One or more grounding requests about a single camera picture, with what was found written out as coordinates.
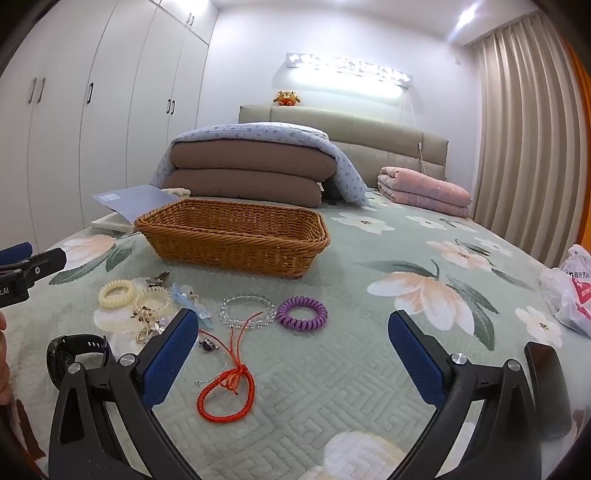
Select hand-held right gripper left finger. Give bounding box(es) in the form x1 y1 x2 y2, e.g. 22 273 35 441
48 307 213 480

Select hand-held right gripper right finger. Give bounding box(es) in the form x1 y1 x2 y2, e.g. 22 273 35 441
387 309 548 480

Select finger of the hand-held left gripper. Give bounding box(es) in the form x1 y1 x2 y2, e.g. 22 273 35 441
0 243 34 267
0 248 66 283

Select gold charm jewelry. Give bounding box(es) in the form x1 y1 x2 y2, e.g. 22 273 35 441
131 310 169 345

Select thin chain pendant necklace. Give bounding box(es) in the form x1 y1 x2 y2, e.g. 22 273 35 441
194 337 242 389

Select blue flower hair clip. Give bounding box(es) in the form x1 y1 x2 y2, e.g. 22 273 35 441
171 282 213 331

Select clear spiral hair tie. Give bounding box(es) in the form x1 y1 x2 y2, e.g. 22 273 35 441
135 286 174 315

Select clear bead bracelet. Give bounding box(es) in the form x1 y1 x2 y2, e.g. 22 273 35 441
220 294 277 329

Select cream spiral hair tie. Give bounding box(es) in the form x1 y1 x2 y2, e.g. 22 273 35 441
98 279 137 310

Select black hair clip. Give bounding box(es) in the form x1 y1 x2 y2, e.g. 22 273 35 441
46 335 117 394

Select purple spiral hair tie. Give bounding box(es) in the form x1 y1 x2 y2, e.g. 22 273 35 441
276 296 328 332

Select brown wicker basket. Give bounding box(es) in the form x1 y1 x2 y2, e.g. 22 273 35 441
134 198 331 280

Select person's left hand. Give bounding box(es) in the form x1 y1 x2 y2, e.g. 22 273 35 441
0 313 14 408

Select floral green bedspread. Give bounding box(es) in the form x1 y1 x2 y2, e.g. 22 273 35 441
18 185 591 480

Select white flat box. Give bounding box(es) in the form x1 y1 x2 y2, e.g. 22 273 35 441
91 212 140 234

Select blue folder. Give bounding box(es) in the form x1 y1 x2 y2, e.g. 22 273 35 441
91 185 182 223

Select white wardrobe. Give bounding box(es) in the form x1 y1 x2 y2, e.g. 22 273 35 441
0 0 219 243

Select folded pink blanket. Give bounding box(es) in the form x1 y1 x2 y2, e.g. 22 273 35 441
376 166 472 219

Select white plastic bag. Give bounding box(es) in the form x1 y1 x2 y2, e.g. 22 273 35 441
539 244 591 336

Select folded brown quilt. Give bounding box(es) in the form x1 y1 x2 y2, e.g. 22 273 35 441
164 141 336 208

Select beige padded headboard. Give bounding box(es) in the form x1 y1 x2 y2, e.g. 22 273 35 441
239 104 450 182

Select blue patterned duvet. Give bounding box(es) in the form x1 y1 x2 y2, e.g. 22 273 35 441
152 122 370 207

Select beige curtain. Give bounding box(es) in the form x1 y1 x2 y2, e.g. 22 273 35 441
470 14 591 269

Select orange curtain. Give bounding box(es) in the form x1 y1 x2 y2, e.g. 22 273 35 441
560 37 591 148

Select white charging cable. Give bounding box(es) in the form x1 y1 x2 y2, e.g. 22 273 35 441
406 91 428 177

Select wall light bar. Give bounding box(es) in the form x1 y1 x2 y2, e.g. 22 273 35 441
284 52 414 99

